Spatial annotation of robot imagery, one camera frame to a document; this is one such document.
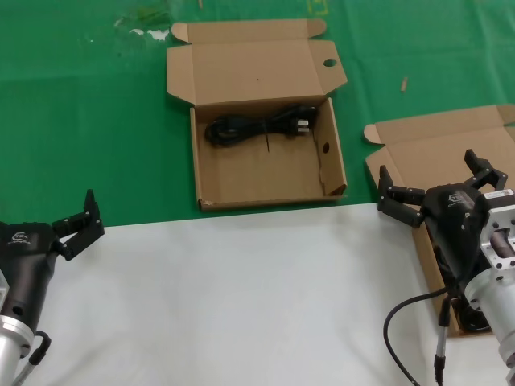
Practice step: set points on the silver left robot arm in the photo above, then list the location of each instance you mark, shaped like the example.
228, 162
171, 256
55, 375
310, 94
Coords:
10, 346

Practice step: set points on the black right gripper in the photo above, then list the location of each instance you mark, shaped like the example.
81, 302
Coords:
454, 221

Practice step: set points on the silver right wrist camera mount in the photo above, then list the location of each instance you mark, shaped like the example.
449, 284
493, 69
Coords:
501, 217

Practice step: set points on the open cardboard box with hole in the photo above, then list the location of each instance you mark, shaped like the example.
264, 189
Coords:
257, 68

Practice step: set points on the white clear tape scraps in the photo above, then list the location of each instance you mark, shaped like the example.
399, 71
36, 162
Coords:
159, 35

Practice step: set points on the green table mat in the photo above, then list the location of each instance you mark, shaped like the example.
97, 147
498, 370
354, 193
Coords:
80, 120

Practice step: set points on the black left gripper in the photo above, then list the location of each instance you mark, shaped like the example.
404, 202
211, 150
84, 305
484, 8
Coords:
24, 265

